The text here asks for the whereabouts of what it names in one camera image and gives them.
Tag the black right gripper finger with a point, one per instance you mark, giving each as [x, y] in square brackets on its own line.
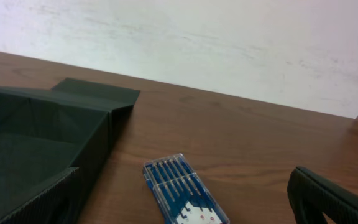
[313, 198]

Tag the blue precision screwdriver set case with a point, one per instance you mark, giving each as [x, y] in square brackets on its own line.
[181, 195]

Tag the black open gift box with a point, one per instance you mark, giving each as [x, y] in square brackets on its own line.
[53, 146]

